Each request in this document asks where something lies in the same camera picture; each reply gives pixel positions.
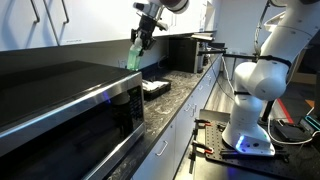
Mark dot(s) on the white upper cabinets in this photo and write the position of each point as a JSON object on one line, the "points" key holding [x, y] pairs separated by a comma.
{"points": [[83, 20]]}

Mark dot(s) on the white wall outlet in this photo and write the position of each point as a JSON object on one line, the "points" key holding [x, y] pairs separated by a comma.
{"points": [[122, 64]]}

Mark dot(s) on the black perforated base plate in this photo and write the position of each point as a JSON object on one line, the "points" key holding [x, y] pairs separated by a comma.
{"points": [[300, 163]]}

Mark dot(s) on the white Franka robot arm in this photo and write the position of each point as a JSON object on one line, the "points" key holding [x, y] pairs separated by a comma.
{"points": [[263, 83]]}

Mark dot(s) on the teal-edged black device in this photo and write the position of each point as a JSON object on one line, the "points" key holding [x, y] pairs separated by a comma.
{"points": [[311, 122]]}

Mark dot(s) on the black plastic tray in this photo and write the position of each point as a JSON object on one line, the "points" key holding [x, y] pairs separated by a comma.
{"points": [[158, 93]]}

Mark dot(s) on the wrist-mounted camera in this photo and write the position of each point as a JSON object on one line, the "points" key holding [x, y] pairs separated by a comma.
{"points": [[140, 6]]}

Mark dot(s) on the black stainless microwave oven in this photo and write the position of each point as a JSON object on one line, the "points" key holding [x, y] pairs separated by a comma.
{"points": [[66, 100]]}

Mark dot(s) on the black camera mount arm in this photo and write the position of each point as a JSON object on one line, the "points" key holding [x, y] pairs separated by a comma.
{"points": [[213, 52]]}

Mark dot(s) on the blue-grey lower cabinets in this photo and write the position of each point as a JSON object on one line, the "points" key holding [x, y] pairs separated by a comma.
{"points": [[180, 133]]}

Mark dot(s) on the green hand sanitizer pump bottle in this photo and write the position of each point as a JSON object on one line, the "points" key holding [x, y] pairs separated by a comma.
{"points": [[134, 58]]}

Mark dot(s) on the black coffee machine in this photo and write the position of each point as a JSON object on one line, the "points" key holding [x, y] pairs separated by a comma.
{"points": [[181, 56]]}

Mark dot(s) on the black box on floor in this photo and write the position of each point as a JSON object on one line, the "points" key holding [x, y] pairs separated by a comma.
{"points": [[293, 131]]}

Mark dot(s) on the clear bag white plastic cutlery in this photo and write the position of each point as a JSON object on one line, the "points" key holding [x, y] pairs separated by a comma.
{"points": [[152, 85]]}

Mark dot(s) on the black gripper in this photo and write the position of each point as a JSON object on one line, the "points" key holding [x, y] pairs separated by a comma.
{"points": [[147, 26]]}

